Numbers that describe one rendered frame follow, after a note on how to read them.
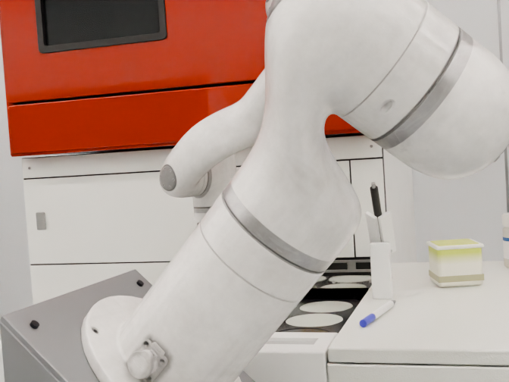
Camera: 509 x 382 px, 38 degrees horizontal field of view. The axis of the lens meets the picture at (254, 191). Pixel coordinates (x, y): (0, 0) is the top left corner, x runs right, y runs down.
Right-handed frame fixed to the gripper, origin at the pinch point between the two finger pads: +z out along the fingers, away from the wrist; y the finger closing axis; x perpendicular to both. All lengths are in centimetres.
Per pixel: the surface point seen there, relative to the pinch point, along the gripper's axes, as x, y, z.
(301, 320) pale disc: 12.3, 11.3, 2.0
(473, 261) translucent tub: 36.3, 28.7, -8.4
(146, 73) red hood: -10, -19, -46
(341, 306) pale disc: 22.0, 4.0, 2.0
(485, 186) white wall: 120, -124, -9
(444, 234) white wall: 106, -131, 9
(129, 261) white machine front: -16.3, -27.7, -5.7
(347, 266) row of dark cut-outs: 26.4, -5.2, -3.9
